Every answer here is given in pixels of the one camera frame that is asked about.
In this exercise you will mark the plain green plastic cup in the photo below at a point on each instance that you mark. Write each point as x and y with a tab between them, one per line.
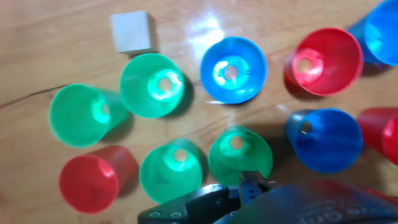
74	118

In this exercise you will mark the blue plastic cup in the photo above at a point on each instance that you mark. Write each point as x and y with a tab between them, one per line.
385	34
332	146
211	84

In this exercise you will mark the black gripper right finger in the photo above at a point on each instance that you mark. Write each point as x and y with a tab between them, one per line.
263	182

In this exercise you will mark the light wooden block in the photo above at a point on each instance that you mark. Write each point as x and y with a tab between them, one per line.
132	31

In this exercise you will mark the green plastic cup with print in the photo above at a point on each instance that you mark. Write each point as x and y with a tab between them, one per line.
222	165
136	90
161	183

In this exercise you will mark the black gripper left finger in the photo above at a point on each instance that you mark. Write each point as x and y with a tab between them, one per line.
192	205

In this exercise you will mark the red plastic cup with print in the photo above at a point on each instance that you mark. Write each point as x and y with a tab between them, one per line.
87	186

